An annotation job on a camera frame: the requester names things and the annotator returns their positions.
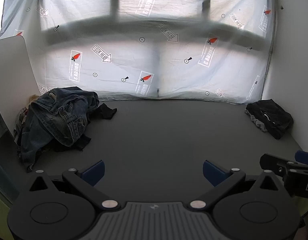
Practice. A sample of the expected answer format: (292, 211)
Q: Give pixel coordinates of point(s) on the pile of mixed clothes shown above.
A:
(24, 112)

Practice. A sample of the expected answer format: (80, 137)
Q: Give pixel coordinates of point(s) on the white partition board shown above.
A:
(11, 80)

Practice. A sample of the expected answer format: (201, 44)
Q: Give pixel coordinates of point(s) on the blue denim jeans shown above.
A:
(59, 116)

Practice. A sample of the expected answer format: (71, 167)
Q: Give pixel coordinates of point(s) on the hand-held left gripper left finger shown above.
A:
(94, 172)

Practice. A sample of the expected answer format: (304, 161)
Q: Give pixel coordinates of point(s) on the black crumpled clothes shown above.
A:
(107, 111)

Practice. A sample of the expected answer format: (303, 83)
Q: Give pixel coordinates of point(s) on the printed white sheet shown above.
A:
(134, 62)

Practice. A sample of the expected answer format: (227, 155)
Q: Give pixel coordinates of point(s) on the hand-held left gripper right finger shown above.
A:
(212, 173)

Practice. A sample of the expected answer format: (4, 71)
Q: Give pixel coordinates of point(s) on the grey cloth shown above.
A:
(259, 124)

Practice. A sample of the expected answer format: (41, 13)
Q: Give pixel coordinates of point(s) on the folded black garment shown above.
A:
(271, 115)

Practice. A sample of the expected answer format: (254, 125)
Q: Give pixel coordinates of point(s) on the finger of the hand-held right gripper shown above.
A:
(305, 157)
(272, 162)

